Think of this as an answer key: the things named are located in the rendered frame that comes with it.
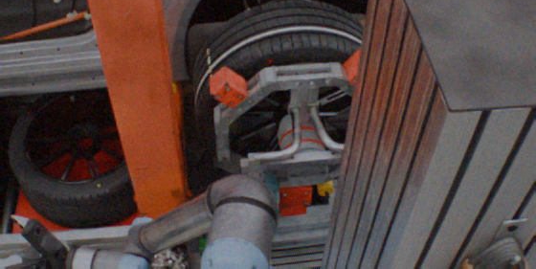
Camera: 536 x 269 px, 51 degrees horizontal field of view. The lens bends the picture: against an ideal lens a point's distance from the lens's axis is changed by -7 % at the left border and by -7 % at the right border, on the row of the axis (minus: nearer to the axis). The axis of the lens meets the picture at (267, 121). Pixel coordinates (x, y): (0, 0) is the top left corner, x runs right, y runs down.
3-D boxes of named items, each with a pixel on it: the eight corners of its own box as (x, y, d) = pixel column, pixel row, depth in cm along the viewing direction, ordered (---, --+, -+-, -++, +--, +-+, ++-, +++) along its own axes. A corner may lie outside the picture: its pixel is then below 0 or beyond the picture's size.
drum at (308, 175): (316, 135, 206) (320, 106, 195) (328, 186, 192) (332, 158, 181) (275, 139, 205) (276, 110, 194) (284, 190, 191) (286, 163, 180)
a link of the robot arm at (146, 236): (254, 141, 112) (120, 216, 142) (243, 189, 105) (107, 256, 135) (297, 171, 117) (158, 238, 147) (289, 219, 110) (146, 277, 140)
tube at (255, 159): (299, 111, 186) (301, 86, 178) (309, 160, 174) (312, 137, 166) (241, 116, 185) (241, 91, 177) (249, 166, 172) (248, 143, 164)
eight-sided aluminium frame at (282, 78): (365, 165, 223) (389, 57, 182) (368, 179, 219) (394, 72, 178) (218, 180, 218) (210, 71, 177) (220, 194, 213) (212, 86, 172)
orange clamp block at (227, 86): (246, 78, 183) (224, 65, 177) (249, 97, 178) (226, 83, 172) (230, 91, 186) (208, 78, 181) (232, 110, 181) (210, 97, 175)
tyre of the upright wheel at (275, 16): (321, 143, 251) (408, 28, 208) (331, 190, 235) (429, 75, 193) (167, 112, 225) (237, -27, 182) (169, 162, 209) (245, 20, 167)
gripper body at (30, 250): (27, 278, 125) (76, 288, 124) (17, 255, 120) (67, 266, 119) (40, 252, 131) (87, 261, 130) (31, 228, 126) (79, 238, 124)
